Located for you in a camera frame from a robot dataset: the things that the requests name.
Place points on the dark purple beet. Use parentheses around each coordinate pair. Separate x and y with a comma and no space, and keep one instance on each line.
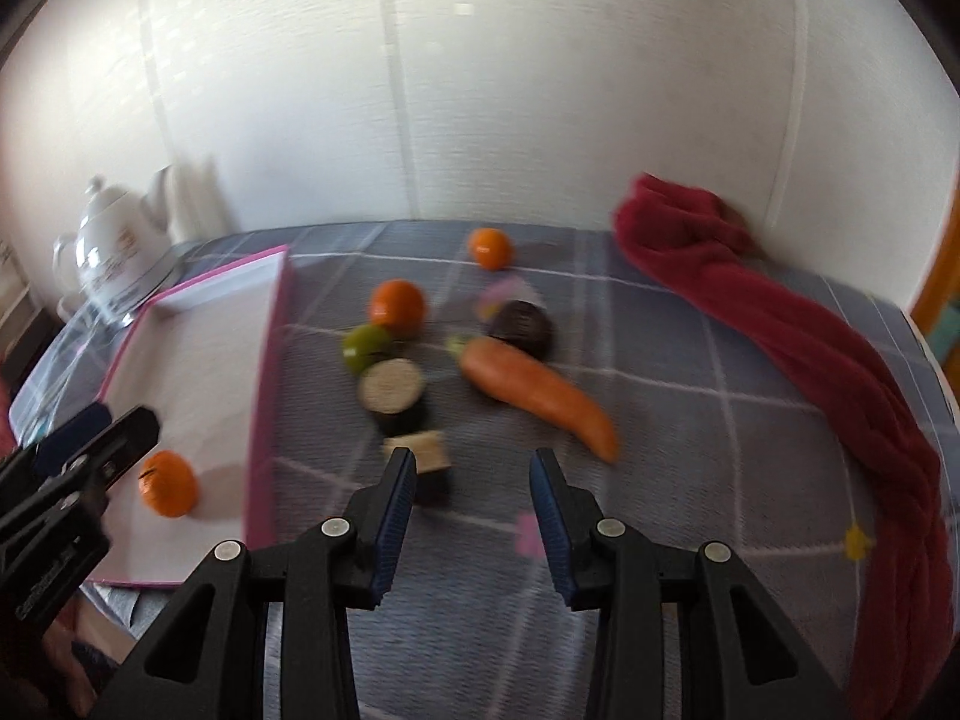
(523,328)

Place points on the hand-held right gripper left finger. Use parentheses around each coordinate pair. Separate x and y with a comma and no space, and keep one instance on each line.
(394,514)

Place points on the round cut eggplant piece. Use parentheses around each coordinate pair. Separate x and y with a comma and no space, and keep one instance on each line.
(390,388)

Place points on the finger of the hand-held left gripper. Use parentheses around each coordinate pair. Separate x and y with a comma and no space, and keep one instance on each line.
(71,431)
(97,454)

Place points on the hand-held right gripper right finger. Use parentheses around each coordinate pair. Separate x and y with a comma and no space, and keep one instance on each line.
(551,517)

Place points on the green lime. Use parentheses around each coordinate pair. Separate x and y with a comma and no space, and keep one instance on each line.
(364,346)

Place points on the small eggplant chunk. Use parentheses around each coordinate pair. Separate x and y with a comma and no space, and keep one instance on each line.
(427,457)

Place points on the red towel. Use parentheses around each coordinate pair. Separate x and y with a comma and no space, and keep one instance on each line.
(810,360)

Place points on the pink rimmed white tray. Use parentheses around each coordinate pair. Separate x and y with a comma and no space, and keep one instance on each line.
(187,382)

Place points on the orange wooden frame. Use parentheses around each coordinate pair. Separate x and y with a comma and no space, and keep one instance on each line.
(937,285)

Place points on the carrot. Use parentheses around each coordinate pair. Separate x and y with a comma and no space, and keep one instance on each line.
(540,394)

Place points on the white electric kettle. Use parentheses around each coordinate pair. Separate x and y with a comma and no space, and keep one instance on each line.
(112,251)

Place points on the orange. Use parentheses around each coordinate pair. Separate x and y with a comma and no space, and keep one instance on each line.
(397,306)
(169,484)
(490,247)

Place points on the grey checked tablecloth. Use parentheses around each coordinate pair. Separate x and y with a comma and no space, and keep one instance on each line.
(712,450)

